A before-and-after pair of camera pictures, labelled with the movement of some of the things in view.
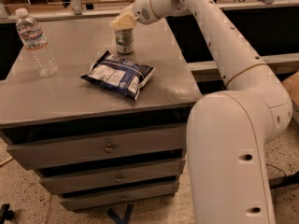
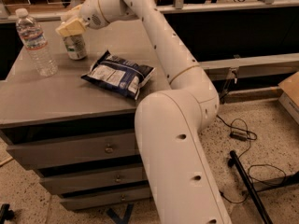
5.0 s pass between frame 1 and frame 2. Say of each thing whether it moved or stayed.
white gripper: moved
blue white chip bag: stayed
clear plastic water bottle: stayed
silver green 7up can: moved
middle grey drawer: stayed
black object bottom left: stayed
